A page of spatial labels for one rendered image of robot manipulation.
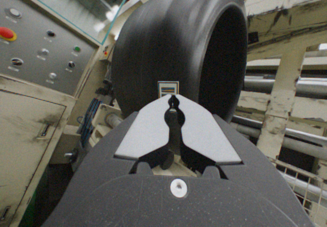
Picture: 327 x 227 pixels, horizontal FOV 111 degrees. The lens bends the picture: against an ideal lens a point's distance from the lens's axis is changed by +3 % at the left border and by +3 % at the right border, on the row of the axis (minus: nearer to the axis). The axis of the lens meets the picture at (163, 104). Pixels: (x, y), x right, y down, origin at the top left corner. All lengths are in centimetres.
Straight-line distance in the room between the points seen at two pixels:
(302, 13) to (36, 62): 128
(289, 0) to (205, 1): 63
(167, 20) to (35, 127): 81
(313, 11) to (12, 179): 159
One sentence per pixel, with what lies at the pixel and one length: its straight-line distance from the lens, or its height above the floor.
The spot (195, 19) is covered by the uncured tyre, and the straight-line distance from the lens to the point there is 26.
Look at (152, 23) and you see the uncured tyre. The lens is 27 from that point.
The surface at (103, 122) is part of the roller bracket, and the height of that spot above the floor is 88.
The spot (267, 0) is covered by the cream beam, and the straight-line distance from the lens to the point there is 93.
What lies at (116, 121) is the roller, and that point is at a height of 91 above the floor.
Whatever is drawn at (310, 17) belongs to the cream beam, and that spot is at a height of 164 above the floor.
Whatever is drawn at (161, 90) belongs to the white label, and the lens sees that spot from 21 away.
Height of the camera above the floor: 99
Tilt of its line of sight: 6 degrees up
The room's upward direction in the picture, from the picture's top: 22 degrees clockwise
